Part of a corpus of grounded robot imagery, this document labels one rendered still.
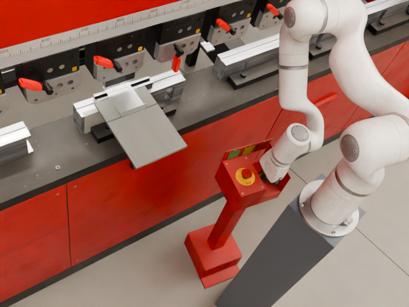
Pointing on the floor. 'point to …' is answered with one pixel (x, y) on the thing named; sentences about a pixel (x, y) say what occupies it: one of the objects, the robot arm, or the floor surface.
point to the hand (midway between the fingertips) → (265, 176)
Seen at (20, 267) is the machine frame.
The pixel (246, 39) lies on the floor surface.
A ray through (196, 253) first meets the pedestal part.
